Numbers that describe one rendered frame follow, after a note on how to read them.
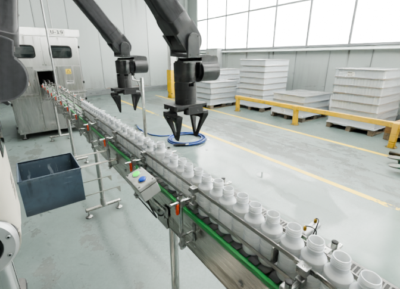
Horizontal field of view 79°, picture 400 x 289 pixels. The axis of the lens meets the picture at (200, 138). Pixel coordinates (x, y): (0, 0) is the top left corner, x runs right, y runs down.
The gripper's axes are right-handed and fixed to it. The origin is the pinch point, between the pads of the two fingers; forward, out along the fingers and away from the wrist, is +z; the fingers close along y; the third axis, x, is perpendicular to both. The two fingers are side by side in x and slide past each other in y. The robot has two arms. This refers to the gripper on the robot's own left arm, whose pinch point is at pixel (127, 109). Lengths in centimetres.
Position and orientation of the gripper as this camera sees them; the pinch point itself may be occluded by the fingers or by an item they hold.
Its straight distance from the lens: 107.5
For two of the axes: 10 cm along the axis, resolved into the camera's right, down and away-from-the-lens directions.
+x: 5.8, 2.5, -7.7
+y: -8.1, 1.9, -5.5
